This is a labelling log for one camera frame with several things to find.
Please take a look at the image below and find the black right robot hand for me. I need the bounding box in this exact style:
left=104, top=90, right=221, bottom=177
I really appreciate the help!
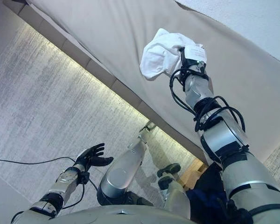
left=178, top=44, right=207, bottom=71

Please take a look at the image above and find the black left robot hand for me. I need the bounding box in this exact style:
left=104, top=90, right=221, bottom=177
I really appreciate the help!
left=72, top=142, right=114, bottom=169

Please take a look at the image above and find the white garment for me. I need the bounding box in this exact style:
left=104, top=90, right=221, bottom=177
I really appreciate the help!
left=140, top=28, right=205, bottom=80

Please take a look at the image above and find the black garment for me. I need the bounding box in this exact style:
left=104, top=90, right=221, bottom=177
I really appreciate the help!
left=193, top=163, right=225, bottom=192

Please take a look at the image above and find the blue garment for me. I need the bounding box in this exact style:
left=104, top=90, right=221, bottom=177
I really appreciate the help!
left=186, top=186, right=231, bottom=224

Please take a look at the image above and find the brown upholstered bed base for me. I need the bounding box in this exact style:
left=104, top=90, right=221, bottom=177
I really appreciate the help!
left=3, top=0, right=209, bottom=164

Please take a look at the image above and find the silver left robot leg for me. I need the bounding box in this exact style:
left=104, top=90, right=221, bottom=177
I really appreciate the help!
left=97, top=121, right=157, bottom=206

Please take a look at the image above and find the silver robot leg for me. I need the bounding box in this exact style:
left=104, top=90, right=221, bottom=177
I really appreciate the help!
left=156, top=163, right=192, bottom=220
left=97, top=121, right=157, bottom=206

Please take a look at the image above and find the grey robot torso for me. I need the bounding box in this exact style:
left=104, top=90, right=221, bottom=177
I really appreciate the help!
left=50, top=205, right=201, bottom=224

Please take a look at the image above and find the large grey striped rug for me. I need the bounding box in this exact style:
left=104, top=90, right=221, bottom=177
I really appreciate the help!
left=0, top=23, right=280, bottom=224

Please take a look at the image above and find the silver right robot leg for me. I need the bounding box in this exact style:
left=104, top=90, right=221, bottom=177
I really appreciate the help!
left=156, top=163, right=192, bottom=220

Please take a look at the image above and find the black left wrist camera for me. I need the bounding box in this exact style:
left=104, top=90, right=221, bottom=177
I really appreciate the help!
left=78, top=171, right=91, bottom=185

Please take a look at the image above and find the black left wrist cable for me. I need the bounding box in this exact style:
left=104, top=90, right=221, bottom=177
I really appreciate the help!
left=60, top=177, right=101, bottom=210

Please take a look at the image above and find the thin black floor cable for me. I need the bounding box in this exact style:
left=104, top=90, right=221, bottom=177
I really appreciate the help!
left=0, top=156, right=77, bottom=165

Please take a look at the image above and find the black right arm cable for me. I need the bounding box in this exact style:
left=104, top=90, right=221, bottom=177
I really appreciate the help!
left=169, top=66, right=246, bottom=133

